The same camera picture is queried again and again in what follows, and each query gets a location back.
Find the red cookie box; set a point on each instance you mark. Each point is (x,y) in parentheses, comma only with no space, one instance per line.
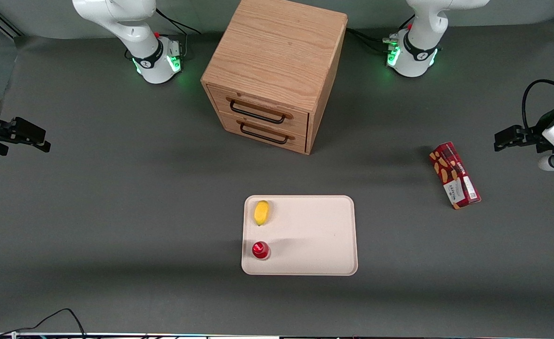
(453,174)

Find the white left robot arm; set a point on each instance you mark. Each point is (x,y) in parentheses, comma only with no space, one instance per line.
(418,28)

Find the beige plastic tray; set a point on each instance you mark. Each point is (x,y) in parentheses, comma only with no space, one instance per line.
(314,235)

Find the yellow lemon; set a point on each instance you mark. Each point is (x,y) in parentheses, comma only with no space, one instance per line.
(261,213)

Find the red can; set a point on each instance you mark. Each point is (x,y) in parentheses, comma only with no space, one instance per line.
(260,250)

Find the wooden two-drawer cabinet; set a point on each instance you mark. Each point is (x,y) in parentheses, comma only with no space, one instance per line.
(276,52)

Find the aluminium frame rail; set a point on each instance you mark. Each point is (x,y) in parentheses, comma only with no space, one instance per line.
(4,21)

